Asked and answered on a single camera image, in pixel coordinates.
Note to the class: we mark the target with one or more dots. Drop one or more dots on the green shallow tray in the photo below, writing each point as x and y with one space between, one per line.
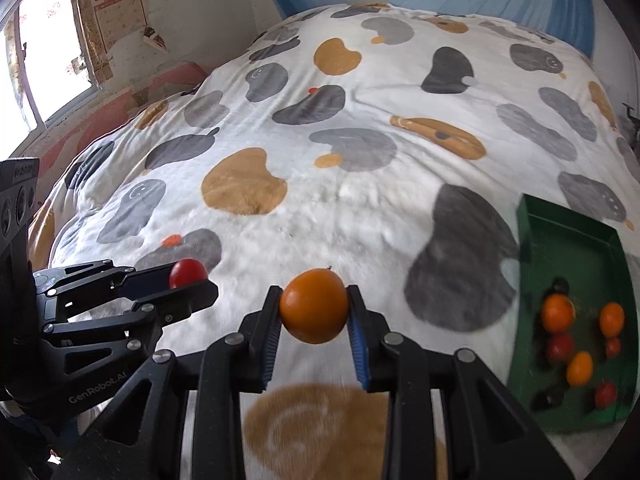
565 240

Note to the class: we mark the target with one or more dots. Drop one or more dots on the dark purple plum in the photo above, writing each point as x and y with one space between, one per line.
561 286
547 400

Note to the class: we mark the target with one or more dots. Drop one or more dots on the window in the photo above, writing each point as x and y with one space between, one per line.
40 60

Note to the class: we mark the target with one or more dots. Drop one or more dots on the pink bed sheet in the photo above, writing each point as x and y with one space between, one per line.
125 105

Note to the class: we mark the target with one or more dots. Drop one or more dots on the small orange tangerine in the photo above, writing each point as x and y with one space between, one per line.
612 319
580 368

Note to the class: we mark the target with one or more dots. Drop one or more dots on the small red tomato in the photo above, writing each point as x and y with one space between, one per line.
187 272

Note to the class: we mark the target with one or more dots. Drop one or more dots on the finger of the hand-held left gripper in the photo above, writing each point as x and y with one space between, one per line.
140 282
185 297

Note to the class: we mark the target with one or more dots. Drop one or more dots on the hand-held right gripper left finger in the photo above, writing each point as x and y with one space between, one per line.
272 332

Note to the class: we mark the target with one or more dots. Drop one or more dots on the large orange tangerine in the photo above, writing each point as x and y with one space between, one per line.
557 312

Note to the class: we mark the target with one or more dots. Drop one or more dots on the white spotted printed blanket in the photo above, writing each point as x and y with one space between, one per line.
350 210

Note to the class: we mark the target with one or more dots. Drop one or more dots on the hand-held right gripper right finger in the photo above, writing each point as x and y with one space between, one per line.
357 342

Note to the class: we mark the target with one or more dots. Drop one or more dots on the wall calendar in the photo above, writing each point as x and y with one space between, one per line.
117 10

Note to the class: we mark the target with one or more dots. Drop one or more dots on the bright red tomato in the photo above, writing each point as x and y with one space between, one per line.
605 394

